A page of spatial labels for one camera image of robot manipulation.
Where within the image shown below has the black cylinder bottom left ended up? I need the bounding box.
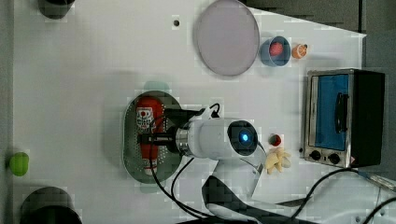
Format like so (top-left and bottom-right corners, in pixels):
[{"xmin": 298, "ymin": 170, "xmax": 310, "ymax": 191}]
[{"xmin": 20, "ymin": 187, "xmax": 83, "ymax": 224}]

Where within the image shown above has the grey round plate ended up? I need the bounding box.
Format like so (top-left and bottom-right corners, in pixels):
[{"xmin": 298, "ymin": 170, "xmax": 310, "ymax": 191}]
[{"xmin": 195, "ymin": 0, "xmax": 260, "ymax": 76}]

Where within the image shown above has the black cylinder top left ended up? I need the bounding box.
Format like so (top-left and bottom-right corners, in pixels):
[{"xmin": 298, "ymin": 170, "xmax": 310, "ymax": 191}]
[{"xmin": 37, "ymin": 0, "xmax": 76, "ymax": 20}]

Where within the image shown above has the red strawberry toy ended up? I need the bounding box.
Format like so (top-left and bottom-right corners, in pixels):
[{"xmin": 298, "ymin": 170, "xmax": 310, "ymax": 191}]
[{"xmin": 269, "ymin": 134, "xmax": 282, "ymax": 147}]

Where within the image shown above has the black cylinder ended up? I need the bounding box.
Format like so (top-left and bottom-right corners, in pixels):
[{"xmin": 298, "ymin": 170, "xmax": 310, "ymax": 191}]
[
  {"xmin": 37, "ymin": 0, "xmax": 76, "ymax": 20},
  {"xmin": 20, "ymin": 187, "xmax": 83, "ymax": 224}
]

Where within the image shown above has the blue bowl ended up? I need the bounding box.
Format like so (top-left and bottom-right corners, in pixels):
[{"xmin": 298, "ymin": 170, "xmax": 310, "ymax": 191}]
[{"xmin": 260, "ymin": 36, "xmax": 291, "ymax": 67}]

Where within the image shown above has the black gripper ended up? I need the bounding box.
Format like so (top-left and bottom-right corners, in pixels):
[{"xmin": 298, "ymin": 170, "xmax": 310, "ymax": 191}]
[{"xmin": 137, "ymin": 108, "xmax": 204, "ymax": 153}]

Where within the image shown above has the silver toaster oven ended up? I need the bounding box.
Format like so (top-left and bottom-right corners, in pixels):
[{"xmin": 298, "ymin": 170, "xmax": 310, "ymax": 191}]
[{"xmin": 304, "ymin": 68, "xmax": 385, "ymax": 168}]

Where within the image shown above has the orange slice toy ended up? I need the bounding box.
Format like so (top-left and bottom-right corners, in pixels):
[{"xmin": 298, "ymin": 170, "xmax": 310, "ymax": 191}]
[{"xmin": 291, "ymin": 44, "xmax": 308, "ymax": 59}]

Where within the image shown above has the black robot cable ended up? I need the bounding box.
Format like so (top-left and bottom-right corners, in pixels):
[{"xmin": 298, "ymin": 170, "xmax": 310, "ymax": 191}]
[{"xmin": 148, "ymin": 102, "xmax": 396, "ymax": 224}]

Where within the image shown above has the red ketchup bottle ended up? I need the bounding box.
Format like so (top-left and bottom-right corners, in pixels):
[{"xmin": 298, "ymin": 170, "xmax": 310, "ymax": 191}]
[{"xmin": 135, "ymin": 96, "xmax": 163, "ymax": 175}]

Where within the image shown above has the red fruit in bowl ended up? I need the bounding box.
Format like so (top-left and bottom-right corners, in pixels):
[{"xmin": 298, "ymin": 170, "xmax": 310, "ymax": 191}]
[{"xmin": 269, "ymin": 42, "xmax": 284, "ymax": 57}]

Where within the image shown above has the green round object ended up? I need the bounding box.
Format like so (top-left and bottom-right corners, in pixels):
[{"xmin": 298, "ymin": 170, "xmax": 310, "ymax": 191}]
[{"xmin": 9, "ymin": 152, "xmax": 29, "ymax": 176}]

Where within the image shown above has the green oval strainer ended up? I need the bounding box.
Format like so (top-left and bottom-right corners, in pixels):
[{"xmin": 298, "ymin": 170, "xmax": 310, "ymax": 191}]
[{"xmin": 122, "ymin": 81, "xmax": 181, "ymax": 193}]

